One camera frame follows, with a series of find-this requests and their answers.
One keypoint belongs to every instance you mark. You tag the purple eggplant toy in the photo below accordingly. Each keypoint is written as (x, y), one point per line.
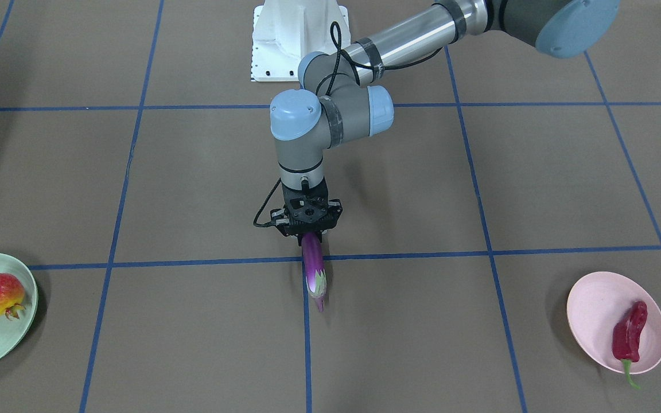
(314, 269)

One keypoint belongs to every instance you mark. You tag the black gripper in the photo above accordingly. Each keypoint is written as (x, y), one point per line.
(335, 210)

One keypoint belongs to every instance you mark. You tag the pink plate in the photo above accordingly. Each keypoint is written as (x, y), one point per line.
(596, 303)

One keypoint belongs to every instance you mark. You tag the white pedestal column base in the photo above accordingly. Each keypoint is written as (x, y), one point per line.
(284, 32)

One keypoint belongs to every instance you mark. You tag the red chili pepper toy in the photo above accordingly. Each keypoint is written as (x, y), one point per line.
(626, 338)

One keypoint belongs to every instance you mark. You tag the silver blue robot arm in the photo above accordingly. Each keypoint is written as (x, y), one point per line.
(340, 99)

